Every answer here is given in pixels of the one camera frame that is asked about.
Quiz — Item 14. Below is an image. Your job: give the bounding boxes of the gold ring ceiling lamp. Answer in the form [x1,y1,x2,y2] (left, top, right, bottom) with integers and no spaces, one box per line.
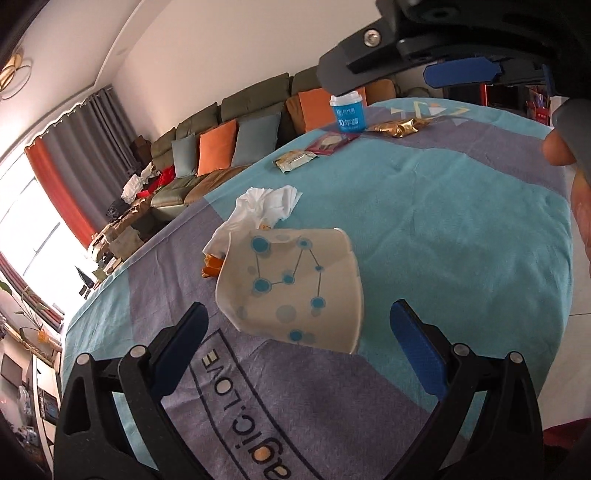
[0,53,33,100]

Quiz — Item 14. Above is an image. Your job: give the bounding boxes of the white tv stand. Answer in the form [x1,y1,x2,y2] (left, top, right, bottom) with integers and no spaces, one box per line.
[0,323,63,480]

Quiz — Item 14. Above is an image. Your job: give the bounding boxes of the white paper bucket blue dots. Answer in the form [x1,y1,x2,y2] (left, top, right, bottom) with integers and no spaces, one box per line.
[215,227,365,355]

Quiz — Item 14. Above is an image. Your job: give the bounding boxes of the red box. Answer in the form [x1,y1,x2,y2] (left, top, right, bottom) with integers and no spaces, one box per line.
[526,85,552,123]

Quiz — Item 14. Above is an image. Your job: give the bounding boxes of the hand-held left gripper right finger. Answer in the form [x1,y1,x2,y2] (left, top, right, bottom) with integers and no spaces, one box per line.
[389,299,546,480]

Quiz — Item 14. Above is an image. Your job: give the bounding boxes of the brown cardboard boxes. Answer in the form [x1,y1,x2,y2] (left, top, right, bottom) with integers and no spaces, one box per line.
[130,135,153,162]

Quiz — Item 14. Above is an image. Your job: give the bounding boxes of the gold foil wrapper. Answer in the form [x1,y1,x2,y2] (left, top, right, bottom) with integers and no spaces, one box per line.
[202,253,225,278]

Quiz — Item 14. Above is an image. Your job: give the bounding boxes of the white tissue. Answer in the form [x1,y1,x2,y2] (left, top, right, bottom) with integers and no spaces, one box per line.
[202,186,303,259]

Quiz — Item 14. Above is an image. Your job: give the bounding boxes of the small teal cushion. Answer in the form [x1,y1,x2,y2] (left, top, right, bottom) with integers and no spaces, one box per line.
[172,136,200,178]

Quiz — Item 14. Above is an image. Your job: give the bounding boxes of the window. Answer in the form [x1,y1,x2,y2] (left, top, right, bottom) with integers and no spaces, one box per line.
[0,152,88,296]

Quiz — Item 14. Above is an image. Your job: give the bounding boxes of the cream snack packet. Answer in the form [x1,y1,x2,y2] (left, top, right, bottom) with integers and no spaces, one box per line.
[273,150,318,175]

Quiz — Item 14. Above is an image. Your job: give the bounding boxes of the red cloth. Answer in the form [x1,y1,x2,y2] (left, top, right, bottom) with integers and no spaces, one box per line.
[136,167,176,199]

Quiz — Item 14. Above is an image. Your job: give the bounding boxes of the blue and white cup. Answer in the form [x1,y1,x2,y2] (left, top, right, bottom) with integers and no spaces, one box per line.
[329,91,369,134]

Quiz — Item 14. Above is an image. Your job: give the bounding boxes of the tall leafy houseplant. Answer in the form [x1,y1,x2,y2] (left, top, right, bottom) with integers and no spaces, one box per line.
[0,277,51,344]

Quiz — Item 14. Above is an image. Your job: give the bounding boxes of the large teal cushion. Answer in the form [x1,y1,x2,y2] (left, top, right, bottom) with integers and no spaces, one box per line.
[231,112,282,167]

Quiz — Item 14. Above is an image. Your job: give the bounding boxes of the white clothes pile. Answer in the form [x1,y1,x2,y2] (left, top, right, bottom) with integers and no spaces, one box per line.
[121,164,160,204]

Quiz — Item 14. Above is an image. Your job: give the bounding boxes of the small gold snack wrapper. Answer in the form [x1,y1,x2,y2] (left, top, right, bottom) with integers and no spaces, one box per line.
[367,117,432,139]

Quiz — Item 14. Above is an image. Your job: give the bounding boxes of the person's right hand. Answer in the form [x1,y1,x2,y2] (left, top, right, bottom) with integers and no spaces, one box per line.
[542,131,591,282]

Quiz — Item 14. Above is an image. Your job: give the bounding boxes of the orange cushion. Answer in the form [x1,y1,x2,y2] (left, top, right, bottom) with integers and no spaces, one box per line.
[198,119,238,176]
[298,87,368,134]

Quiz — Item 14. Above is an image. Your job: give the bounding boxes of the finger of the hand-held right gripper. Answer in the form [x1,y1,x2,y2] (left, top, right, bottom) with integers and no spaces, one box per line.
[424,56,553,89]
[318,18,444,89]

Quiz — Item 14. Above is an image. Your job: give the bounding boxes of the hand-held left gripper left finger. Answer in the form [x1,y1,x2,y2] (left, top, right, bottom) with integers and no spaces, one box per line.
[58,302,209,480]

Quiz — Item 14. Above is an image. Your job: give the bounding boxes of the red snack packet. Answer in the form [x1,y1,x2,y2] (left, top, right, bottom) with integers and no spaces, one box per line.
[305,130,361,157]

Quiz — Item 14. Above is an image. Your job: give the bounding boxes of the olive green sofa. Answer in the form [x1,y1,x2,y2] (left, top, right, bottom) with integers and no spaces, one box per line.
[90,71,398,259]

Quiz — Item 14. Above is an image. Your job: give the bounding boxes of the grey and orange striped curtain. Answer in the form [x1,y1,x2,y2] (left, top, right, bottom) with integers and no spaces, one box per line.
[0,251,65,328]

